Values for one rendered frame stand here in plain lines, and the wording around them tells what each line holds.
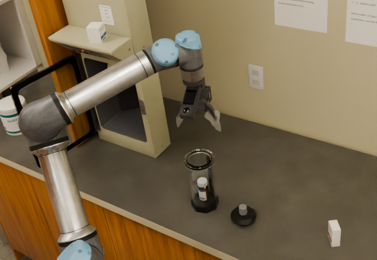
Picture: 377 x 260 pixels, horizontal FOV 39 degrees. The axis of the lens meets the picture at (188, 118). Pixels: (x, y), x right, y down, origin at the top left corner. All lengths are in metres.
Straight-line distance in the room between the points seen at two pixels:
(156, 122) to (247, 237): 0.62
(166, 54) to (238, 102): 1.01
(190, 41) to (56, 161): 0.52
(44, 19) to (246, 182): 1.00
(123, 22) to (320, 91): 0.82
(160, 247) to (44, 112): 0.91
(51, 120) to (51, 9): 0.81
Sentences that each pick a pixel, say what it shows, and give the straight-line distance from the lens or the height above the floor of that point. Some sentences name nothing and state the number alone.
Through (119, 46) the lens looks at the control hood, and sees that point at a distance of 1.93.
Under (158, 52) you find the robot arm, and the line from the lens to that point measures 1.47.
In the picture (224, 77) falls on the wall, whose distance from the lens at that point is 2.40.
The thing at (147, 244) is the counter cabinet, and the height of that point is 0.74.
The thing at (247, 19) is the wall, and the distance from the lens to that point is 2.19.
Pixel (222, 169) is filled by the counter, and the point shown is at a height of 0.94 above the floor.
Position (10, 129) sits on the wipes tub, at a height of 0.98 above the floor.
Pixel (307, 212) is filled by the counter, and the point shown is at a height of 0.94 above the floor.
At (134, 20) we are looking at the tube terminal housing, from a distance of 1.97.
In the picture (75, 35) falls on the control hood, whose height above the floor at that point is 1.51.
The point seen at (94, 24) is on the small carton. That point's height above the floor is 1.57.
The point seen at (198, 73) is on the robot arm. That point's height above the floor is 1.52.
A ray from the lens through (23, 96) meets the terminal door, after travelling 2.14.
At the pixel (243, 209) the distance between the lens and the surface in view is 1.92.
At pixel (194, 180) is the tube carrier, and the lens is 1.91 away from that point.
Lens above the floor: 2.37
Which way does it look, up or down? 35 degrees down
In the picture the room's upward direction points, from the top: 8 degrees counter-clockwise
